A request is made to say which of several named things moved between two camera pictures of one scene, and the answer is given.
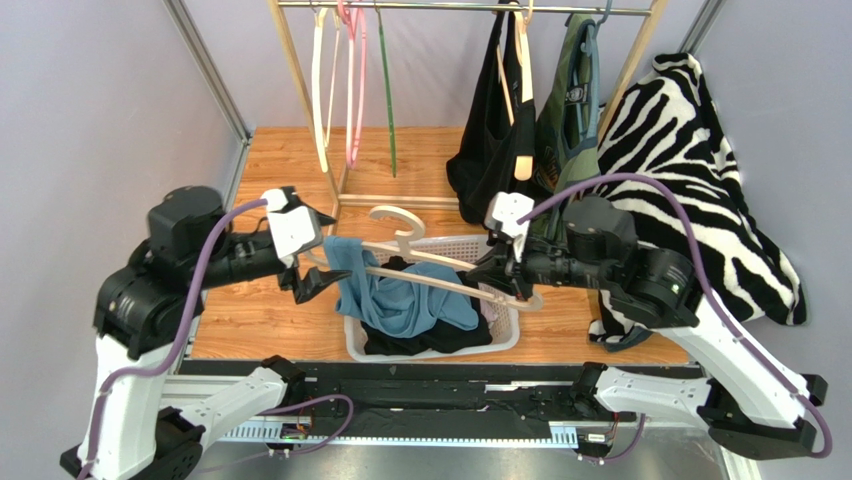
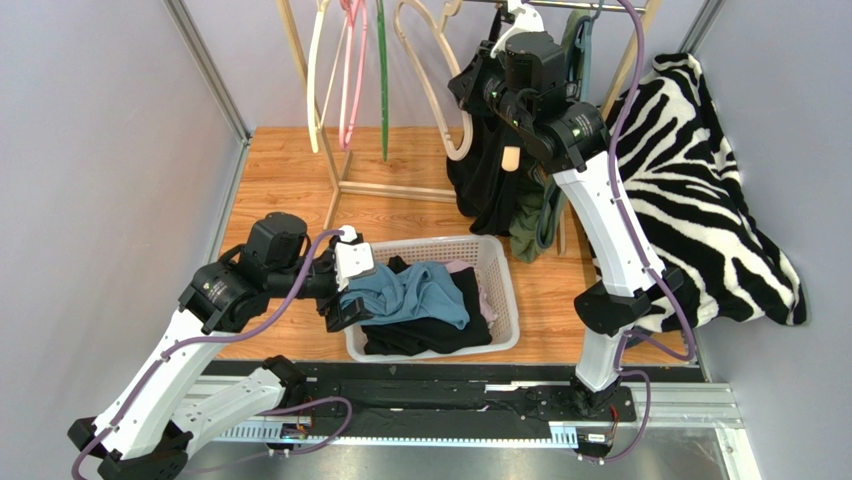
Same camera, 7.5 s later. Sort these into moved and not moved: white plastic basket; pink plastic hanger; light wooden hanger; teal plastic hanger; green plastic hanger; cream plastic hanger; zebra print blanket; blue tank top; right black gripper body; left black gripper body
Moved: right black gripper body; teal plastic hanger; pink plastic hanger; blue tank top; green plastic hanger; light wooden hanger; left black gripper body; cream plastic hanger
Not moved: zebra print blanket; white plastic basket
